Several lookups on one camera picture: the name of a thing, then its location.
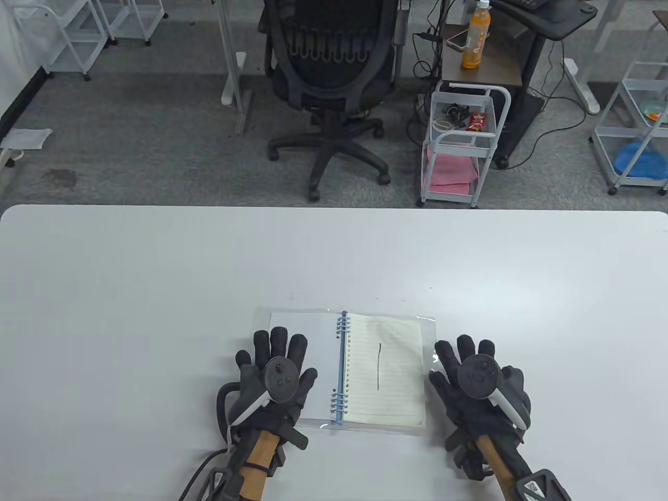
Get person's left hand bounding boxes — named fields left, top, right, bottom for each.
left=217, top=326, right=319, bottom=449

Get person's right hand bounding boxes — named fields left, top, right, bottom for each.
left=428, top=334, right=533, bottom=452

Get blue spiral lined notebook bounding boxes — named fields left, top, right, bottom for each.
left=254, top=308, right=438, bottom=433

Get person's left forearm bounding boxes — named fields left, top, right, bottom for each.
left=237, top=429, right=282, bottom=501

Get person's right forearm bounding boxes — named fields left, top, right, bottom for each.
left=476, top=436, right=522, bottom=501

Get grey white handheld controller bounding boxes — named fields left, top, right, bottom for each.
left=228, top=355, right=302, bottom=424
left=458, top=354, right=528, bottom=430

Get pink cloth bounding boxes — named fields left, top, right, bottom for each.
left=425, top=146, right=480, bottom=187

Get small white rolling cart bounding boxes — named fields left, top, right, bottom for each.
left=420, top=82, right=512, bottom=209

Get black computer tower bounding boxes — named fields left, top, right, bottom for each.
left=496, top=91, right=546, bottom=170

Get blue cloth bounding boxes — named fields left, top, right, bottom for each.
left=613, top=138, right=668, bottom=178

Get black mesh office chair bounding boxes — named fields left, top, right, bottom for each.
left=259, top=0, right=402, bottom=203

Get white desk leg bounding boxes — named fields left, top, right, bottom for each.
left=217, top=0, right=254, bottom=136
left=564, top=0, right=624, bottom=114

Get brown side table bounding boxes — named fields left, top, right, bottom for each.
left=441, top=21, right=546, bottom=89

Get orange drink bottle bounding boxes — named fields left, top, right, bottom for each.
left=461, top=0, right=492, bottom=69

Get white cloth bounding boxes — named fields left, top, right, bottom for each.
left=0, top=128, right=54, bottom=151

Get black desk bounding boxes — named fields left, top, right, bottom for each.
left=491, top=0, right=598, bottom=40

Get black glove cable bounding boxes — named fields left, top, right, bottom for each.
left=177, top=449, right=230, bottom=501

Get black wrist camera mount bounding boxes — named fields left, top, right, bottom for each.
left=204, top=451, right=246, bottom=501
left=514, top=469, right=572, bottom=501

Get tangled thin cables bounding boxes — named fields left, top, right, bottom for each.
left=432, top=103, right=470, bottom=131

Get black power cable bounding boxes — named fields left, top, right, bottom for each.
left=501, top=39, right=588, bottom=170

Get white wire cart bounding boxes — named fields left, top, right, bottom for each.
left=590, top=10, right=668, bottom=196

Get black floor cable bundle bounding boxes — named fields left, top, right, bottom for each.
left=406, top=0, right=452, bottom=149

